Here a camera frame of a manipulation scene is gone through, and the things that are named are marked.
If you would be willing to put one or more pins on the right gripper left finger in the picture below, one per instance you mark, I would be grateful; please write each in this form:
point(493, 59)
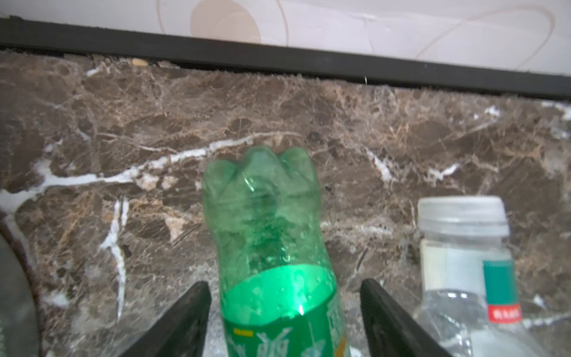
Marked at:
point(182, 329)

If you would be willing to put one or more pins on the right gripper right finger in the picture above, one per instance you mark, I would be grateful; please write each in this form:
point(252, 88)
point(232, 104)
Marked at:
point(390, 330)

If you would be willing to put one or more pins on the green plastic soda bottle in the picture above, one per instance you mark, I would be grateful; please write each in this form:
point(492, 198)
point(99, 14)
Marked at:
point(277, 288)

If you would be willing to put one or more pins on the grey mesh waste bin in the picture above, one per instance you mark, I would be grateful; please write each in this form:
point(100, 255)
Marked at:
point(19, 327)

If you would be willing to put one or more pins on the clear bottle green white label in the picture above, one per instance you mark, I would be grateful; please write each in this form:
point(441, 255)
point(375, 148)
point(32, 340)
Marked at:
point(470, 303)

